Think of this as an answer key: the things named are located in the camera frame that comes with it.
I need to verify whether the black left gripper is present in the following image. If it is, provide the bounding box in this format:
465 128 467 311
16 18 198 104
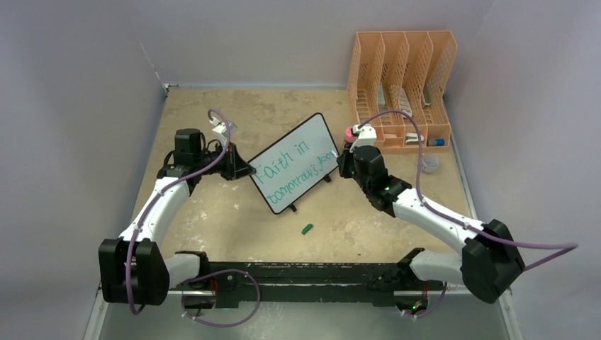
194 141 254 181

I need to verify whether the white whiteboard black frame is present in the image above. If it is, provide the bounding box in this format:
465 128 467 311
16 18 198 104
248 113 338 215

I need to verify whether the green marker cap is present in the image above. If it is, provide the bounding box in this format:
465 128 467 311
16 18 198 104
301 224 313 234

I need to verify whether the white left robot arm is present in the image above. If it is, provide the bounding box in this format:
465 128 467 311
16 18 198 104
99 123 254 313

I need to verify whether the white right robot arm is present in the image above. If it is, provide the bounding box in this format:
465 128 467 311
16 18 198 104
337 144 526 304

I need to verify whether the pink cartoon bottle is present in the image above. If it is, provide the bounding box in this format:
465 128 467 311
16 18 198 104
344 126 356 145

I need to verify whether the white stapler in organizer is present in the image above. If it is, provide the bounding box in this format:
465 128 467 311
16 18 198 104
405 132 425 145

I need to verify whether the white long tool in organizer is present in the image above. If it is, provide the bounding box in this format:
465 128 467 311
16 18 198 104
399 87 412 117

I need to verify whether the clear small plastic jar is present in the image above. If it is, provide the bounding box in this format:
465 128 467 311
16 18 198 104
421 154 440 175

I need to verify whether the peach plastic file organizer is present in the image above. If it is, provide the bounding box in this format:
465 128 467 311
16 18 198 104
347 30 458 154

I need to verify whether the blue capped item in organizer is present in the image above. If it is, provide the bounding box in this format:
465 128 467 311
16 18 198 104
427 138 446 147

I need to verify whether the grey tool in organizer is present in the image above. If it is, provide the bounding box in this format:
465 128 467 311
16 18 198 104
421 84 432 108

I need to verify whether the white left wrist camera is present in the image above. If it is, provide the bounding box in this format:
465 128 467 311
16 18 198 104
209 117 237 147

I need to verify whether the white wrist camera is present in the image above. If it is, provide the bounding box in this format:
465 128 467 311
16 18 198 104
209 117 237 147
350 123 377 153

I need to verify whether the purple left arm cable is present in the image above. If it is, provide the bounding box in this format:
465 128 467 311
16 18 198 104
126 109 232 316

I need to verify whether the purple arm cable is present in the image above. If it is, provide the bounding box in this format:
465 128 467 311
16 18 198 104
354 109 579 272
126 109 232 316

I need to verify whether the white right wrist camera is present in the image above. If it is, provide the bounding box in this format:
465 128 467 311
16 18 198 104
350 123 377 153

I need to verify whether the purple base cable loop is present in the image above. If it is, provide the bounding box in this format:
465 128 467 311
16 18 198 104
180 268 261 330

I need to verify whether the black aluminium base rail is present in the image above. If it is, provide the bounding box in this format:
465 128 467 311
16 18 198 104
97 260 512 311

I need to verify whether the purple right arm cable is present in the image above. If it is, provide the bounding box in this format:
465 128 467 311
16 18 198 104
354 109 579 272

